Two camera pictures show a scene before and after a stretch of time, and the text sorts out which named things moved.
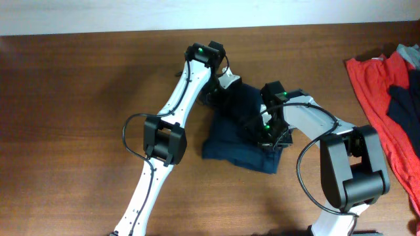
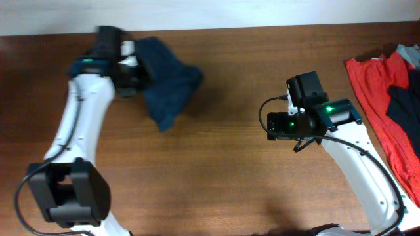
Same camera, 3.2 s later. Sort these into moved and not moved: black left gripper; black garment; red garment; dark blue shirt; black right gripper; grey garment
Moved: black left gripper; black right gripper; dark blue shirt
Not moved: grey garment; red garment; black garment
